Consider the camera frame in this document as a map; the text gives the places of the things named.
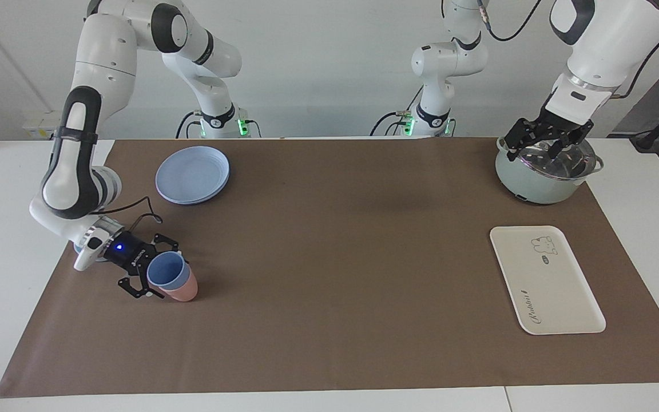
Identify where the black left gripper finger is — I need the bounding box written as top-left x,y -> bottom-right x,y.
504,117 -> 545,162
547,134 -> 585,167

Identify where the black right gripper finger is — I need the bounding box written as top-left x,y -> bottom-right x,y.
117,274 -> 165,299
145,233 -> 181,255

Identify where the blue ribbed cup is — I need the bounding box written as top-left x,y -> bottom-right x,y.
146,251 -> 191,290

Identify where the pink cup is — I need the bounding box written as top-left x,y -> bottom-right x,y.
158,269 -> 199,303

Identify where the cream tray with rabbit print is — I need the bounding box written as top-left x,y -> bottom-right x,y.
489,225 -> 607,335

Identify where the glass pot lid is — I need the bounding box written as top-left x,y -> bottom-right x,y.
504,137 -> 598,181

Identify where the light blue bowl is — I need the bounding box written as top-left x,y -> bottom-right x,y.
73,243 -> 108,263

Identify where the mint green cooking pot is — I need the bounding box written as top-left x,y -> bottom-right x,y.
494,136 -> 605,205

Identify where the lavender blue plate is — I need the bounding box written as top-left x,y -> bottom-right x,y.
155,145 -> 231,204
161,169 -> 231,206

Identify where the brown table mat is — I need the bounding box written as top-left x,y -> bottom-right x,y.
0,137 -> 659,398

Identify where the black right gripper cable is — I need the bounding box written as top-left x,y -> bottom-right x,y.
94,196 -> 163,232

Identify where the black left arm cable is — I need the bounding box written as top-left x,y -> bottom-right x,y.
477,0 -> 659,99

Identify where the black base cable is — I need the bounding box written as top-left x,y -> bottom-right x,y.
370,86 -> 424,137
175,110 -> 200,139

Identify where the white wall socket box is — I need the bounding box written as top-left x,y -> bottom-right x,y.
22,112 -> 70,140

